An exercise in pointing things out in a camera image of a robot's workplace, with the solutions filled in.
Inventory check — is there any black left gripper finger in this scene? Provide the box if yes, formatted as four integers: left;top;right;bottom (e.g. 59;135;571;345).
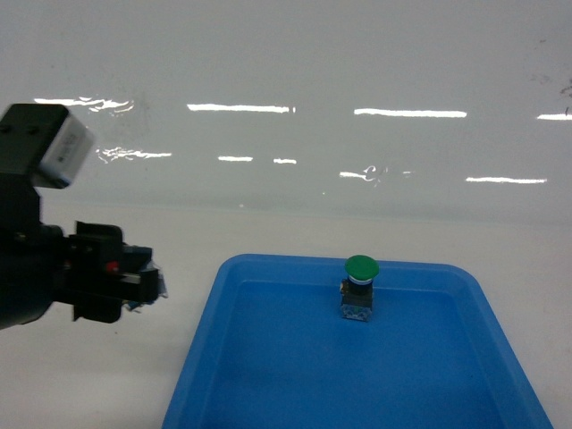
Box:
66;221;140;323

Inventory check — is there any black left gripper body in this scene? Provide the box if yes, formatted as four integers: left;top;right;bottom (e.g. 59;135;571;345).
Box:
26;224;70;322

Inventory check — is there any red mushroom push button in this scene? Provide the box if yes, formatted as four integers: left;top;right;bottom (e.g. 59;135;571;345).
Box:
106;244;168;313

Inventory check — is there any blue plastic tray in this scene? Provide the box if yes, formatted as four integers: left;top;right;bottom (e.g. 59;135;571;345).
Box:
164;255;551;428

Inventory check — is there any green mushroom push button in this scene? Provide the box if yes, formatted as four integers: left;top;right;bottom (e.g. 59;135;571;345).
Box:
340;255;380;322

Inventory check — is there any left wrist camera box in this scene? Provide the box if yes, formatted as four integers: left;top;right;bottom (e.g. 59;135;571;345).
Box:
1;104;95;189

